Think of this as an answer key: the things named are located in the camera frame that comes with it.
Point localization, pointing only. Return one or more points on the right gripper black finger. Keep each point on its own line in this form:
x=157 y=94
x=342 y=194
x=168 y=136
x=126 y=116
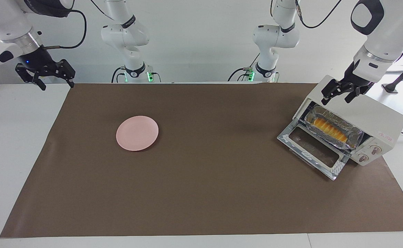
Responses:
x=71 y=82
x=40 y=83

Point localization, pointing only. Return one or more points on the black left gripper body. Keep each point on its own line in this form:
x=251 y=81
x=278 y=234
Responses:
x=353 y=84

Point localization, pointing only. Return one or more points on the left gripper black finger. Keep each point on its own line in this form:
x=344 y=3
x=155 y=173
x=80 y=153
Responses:
x=325 y=99
x=350 y=97

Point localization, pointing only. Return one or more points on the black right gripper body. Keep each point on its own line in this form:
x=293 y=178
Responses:
x=43 y=65

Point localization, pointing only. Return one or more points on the sliced orange bread loaf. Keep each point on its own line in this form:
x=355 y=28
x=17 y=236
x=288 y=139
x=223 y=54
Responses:
x=329 y=129

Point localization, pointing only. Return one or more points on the aluminium foil tray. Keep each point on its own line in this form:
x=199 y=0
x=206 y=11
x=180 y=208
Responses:
x=354 y=132

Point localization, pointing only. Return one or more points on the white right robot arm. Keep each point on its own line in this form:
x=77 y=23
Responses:
x=8 y=27

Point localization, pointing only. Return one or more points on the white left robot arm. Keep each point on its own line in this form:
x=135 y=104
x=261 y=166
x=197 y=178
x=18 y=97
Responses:
x=391 y=34

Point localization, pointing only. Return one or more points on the white toaster oven body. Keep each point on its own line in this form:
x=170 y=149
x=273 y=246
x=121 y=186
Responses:
x=377 y=117

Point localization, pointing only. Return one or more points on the oven glass door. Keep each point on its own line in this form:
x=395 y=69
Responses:
x=291 y=139

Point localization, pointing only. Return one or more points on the beige oven knob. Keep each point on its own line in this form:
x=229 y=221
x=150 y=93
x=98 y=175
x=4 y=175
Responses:
x=363 y=158
x=375 y=149

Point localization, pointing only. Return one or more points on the black tripod stand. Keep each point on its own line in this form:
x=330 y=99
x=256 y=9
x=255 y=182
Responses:
x=391 y=88

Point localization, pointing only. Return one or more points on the pink round plate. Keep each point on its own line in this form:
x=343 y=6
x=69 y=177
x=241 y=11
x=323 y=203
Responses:
x=137 y=132

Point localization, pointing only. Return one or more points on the brown paper table mat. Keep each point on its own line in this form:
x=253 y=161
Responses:
x=222 y=199

